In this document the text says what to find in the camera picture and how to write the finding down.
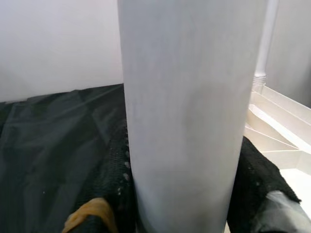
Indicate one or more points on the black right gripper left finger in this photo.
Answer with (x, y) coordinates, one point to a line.
(114, 174)

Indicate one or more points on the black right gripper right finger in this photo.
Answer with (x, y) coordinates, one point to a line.
(260, 179)

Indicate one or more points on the white plastic table leg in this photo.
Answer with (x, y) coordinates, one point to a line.
(266, 36)
(189, 109)

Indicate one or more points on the white plastic children table top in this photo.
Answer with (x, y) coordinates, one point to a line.
(279, 126)

